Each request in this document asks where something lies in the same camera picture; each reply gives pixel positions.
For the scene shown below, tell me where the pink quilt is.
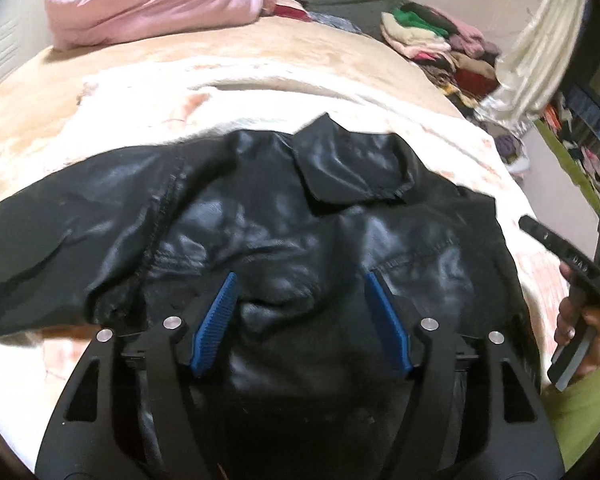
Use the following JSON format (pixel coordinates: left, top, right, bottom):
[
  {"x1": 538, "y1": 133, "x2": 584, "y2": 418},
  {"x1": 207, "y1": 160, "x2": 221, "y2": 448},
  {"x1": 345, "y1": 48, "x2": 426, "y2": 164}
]
[{"x1": 44, "y1": 0, "x2": 266, "y2": 51}]

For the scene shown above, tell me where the white cabinet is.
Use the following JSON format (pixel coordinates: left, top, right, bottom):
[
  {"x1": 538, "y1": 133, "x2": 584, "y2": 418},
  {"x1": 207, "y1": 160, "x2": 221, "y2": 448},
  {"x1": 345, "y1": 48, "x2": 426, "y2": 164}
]
[{"x1": 0, "y1": 5, "x2": 36, "y2": 106}]

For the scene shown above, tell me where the white laundry basket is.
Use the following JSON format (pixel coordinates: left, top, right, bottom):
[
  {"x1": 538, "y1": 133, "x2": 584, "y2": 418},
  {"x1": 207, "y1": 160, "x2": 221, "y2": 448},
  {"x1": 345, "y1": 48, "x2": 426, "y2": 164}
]
[{"x1": 497, "y1": 130, "x2": 532, "y2": 177}]

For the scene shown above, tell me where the beige bed sheet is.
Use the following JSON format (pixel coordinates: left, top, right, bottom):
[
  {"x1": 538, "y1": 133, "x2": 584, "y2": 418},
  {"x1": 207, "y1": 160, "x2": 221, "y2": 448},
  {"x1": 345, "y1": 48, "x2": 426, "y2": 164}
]
[{"x1": 0, "y1": 15, "x2": 461, "y2": 128}]

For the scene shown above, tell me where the cream curtain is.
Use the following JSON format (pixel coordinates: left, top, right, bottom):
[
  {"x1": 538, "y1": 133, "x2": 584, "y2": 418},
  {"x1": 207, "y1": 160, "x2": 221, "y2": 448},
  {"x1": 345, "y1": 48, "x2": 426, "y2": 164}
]
[{"x1": 495, "y1": 0, "x2": 588, "y2": 121}]

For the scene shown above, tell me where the white orange printed blanket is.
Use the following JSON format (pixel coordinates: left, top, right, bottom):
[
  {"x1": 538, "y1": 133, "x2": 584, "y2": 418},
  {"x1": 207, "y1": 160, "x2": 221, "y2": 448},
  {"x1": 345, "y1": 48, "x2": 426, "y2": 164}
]
[{"x1": 0, "y1": 71, "x2": 573, "y2": 466}]

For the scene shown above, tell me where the black leather jacket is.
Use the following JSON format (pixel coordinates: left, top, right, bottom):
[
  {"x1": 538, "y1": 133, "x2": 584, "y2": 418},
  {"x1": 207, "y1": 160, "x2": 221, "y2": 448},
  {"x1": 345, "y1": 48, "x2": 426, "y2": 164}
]
[{"x1": 0, "y1": 114, "x2": 543, "y2": 480}]

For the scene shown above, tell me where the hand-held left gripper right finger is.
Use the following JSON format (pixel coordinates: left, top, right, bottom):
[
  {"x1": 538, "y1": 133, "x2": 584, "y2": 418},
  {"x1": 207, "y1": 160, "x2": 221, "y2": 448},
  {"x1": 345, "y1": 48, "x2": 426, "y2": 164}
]
[{"x1": 362, "y1": 269, "x2": 566, "y2": 480}]

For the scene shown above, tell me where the pile of folded clothes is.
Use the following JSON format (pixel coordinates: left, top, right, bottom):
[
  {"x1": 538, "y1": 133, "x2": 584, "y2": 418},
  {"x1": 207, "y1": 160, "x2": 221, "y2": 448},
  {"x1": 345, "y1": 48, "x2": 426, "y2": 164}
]
[{"x1": 380, "y1": 2, "x2": 503, "y2": 111}]

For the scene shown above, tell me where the shiny silver cloth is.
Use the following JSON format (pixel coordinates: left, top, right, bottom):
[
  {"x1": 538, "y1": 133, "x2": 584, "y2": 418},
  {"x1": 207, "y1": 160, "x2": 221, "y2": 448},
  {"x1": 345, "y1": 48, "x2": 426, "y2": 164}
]
[{"x1": 472, "y1": 94, "x2": 531, "y2": 132}]

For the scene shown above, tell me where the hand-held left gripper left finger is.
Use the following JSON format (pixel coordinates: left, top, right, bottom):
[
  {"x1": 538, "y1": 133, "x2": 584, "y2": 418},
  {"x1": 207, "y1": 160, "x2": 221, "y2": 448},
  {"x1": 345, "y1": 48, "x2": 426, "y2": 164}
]
[{"x1": 34, "y1": 272, "x2": 241, "y2": 480}]

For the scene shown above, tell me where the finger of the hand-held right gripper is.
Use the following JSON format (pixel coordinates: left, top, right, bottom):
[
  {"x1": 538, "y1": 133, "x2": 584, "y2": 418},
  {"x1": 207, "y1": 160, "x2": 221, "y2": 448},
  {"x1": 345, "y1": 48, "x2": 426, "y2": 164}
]
[{"x1": 519, "y1": 214, "x2": 599, "y2": 294}]

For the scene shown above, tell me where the small heap of colourful clothes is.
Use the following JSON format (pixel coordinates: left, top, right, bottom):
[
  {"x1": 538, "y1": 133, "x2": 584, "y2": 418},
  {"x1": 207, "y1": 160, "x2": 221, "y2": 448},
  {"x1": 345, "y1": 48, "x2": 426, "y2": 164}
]
[{"x1": 250, "y1": 0, "x2": 366, "y2": 33}]

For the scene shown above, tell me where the green shelf rack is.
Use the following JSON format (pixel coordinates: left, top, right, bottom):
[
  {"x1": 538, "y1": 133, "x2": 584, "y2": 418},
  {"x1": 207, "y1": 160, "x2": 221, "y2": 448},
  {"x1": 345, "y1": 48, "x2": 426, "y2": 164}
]
[{"x1": 532, "y1": 85, "x2": 600, "y2": 211}]

